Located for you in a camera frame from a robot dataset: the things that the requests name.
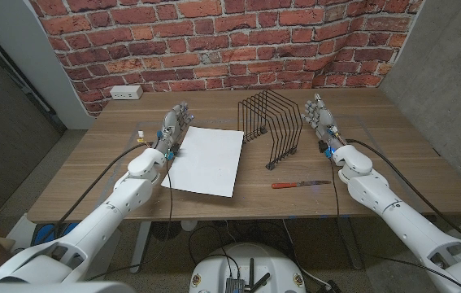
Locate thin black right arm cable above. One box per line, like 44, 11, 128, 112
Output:
327, 156, 461, 289

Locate white table leg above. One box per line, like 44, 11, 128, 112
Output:
129, 221, 153, 274

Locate white robot torso base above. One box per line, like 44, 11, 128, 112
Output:
188, 243, 307, 293

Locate red brick printed backdrop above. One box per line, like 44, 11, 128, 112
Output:
28, 0, 424, 117

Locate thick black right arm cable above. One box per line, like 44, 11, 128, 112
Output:
346, 138, 461, 246

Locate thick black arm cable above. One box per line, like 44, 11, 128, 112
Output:
50, 141, 152, 243
346, 138, 461, 246

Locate white floor mat blue shapes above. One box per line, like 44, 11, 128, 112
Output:
7, 213, 83, 253

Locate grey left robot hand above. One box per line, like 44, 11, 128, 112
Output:
152, 102, 195, 160

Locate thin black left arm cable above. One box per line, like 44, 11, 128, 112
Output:
86, 157, 174, 282

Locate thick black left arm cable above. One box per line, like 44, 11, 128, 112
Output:
50, 141, 152, 243

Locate knife with red handle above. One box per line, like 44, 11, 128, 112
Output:
271, 180, 332, 190

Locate black wire file holder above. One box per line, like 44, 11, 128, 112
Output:
237, 89, 303, 171

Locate white paper file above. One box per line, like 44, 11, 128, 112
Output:
160, 125, 245, 199

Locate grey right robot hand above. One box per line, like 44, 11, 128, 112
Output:
301, 93, 349, 154

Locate black module with antennas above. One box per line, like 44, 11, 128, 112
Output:
224, 256, 272, 293

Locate white power strip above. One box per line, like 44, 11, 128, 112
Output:
110, 85, 144, 101

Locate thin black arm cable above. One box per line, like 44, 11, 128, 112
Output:
327, 156, 461, 289
86, 157, 174, 282

